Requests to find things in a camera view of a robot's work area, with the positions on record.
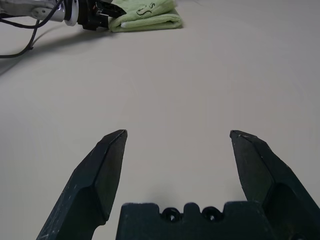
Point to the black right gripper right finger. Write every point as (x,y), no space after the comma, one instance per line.
(270,180)

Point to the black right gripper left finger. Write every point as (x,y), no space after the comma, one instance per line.
(100,175)

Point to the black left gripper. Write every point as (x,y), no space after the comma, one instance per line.
(90,17)

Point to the green towel with white trim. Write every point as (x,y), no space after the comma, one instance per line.
(150,20)

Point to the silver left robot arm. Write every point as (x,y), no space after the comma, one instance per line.
(32,8)

